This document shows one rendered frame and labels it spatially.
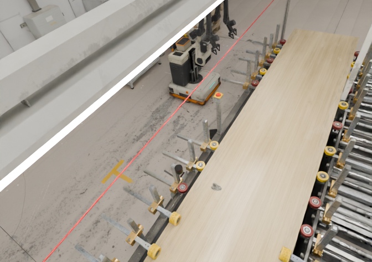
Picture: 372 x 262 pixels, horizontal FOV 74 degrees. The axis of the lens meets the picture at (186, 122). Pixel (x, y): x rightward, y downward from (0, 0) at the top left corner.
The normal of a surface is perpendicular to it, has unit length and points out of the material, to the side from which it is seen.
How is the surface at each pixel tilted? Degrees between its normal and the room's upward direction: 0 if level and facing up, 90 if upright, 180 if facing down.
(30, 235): 0
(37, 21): 90
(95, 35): 90
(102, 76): 61
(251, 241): 0
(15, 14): 90
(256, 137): 0
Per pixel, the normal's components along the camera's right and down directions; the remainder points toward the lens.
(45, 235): -0.12, -0.69
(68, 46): 0.84, 0.31
